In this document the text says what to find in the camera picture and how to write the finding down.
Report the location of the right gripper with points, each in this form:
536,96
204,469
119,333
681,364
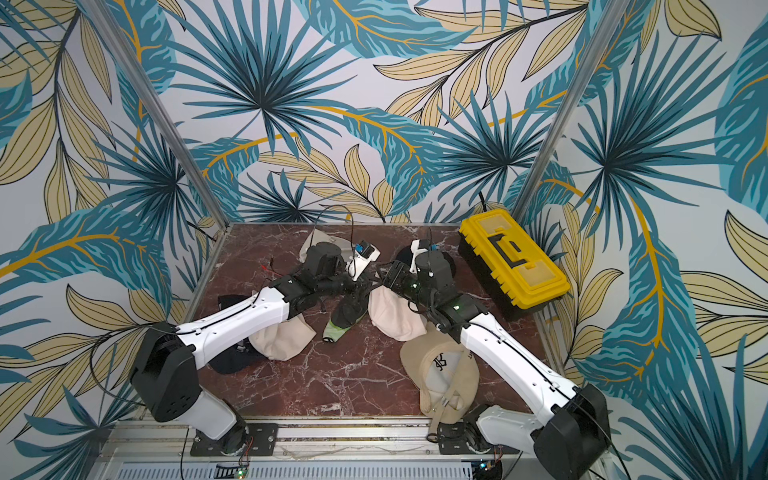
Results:
389,278

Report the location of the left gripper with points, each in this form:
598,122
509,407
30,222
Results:
364,284

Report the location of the white perforated cap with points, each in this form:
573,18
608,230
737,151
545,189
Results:
318,236

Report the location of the cream Colorado cap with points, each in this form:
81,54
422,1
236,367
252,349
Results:
283,341

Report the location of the tan khaki cap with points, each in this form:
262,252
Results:
446,375

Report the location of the navy black cap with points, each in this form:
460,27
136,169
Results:
240,355

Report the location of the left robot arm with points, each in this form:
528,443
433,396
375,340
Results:
165,370

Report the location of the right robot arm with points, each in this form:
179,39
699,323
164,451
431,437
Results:
567,427

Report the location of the green black cap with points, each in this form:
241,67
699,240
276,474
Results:
352,307

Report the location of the yellow black toolbox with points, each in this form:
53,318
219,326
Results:
513,270

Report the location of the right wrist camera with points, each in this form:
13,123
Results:
417,248

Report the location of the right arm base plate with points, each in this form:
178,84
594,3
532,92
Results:
462,438

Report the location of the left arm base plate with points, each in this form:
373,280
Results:
252,439

